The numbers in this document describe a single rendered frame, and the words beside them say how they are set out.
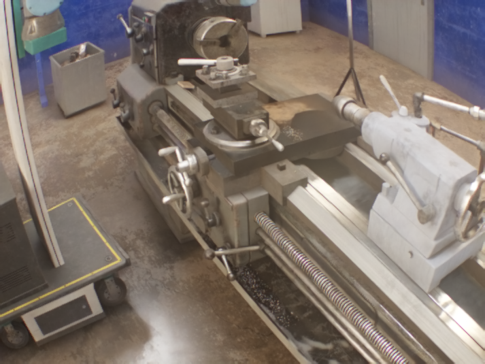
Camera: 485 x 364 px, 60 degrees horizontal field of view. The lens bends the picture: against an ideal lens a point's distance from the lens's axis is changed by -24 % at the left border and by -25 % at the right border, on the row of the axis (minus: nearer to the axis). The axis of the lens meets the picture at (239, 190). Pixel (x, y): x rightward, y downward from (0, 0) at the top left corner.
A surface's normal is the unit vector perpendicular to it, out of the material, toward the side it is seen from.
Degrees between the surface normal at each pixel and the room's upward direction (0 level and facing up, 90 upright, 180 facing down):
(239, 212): 90
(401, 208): 66
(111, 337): 0
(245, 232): 90
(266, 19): 90
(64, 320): 90
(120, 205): 0
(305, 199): 36
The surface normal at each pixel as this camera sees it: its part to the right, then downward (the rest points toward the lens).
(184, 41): 0.47, 0.48
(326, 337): -0.05, -0.83
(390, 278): -0.55, -0.49
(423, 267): -0.88, 0.30
